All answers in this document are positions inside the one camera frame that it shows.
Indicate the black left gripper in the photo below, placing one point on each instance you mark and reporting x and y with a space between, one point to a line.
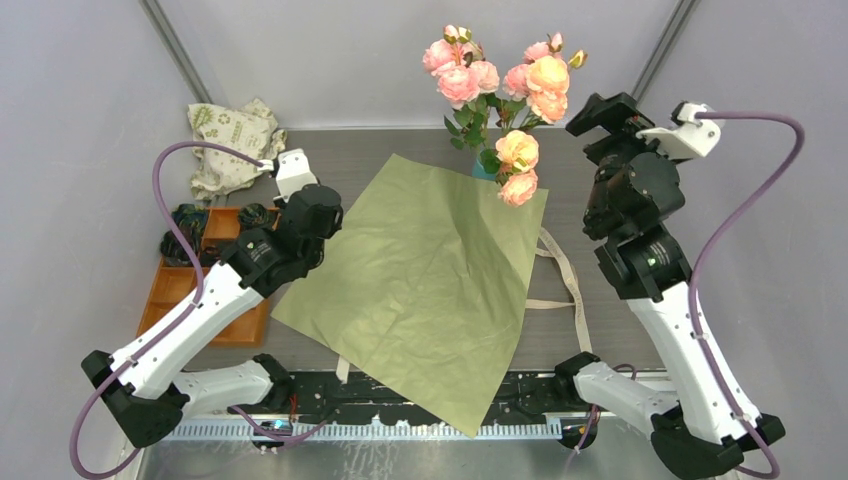
281 205

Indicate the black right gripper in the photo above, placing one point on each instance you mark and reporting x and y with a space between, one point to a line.
620 116

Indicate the peach rose stem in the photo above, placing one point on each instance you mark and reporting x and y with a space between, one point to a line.
513 161
547 81

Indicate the green wrapping paper sheet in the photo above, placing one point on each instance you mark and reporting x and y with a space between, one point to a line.
424 288

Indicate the beige satin ribbon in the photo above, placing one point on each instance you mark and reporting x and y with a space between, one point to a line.
550 249

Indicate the pink rose stem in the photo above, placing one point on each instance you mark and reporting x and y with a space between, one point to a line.
469 83
514 86
435 59

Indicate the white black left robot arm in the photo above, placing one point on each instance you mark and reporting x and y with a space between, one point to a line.
145 386

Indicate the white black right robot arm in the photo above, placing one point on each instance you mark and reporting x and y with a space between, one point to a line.
706 428

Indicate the teal cylindrical vase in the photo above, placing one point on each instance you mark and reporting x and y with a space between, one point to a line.
479 171

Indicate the dark rolled fabric middle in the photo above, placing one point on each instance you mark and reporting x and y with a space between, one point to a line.
209 254

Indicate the dark rolled fabric top left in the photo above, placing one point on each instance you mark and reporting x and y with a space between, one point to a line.
191 219

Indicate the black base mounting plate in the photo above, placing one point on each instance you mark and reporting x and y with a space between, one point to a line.
526 406

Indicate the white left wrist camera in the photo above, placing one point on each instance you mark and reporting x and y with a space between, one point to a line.
290 171

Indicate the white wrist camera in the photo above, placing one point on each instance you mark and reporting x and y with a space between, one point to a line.
290 171
690 137

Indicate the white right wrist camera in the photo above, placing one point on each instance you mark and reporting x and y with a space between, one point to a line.
690 137

